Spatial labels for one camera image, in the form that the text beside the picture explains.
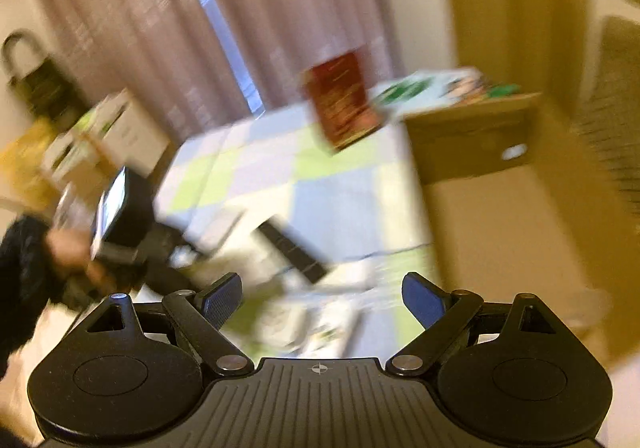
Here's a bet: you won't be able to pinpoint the pink curtain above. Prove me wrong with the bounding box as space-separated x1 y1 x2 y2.
27 0 403 141

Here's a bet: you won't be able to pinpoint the chair with quilted cover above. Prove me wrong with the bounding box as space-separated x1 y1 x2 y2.
570 15 640 239

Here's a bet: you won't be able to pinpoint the yellow bag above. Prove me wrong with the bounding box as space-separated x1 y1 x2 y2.
0 123 56 211

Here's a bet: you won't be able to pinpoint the green white snack bag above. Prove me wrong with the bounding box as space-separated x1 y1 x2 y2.
370 68 521 121

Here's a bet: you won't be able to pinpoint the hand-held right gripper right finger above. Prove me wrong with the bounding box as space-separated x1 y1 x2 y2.
385 272 558 376

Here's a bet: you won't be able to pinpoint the brown cardboard box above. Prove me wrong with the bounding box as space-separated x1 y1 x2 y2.
402 92 616 369

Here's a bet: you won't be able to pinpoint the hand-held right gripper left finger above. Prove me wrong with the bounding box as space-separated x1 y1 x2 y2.
86 273 256 376

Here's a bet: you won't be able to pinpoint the white cardboard boxes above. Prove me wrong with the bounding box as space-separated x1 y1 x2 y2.
40 90 173 193

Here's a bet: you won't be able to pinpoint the red gift box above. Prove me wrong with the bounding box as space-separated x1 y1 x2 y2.
300 48 386 156

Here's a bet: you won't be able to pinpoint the wooden door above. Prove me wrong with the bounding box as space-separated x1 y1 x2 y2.
435 0 601 96

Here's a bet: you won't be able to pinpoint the person's left hand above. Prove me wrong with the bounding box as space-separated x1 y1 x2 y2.
47 228 116 291

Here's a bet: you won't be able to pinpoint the black handbag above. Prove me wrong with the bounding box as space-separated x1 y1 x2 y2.
2 30 76 119

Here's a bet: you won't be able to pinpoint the large white green box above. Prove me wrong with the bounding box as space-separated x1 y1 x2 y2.
280 303 368 358

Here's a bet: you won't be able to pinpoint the black remote control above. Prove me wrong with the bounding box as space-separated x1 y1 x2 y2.
255 217 331 286

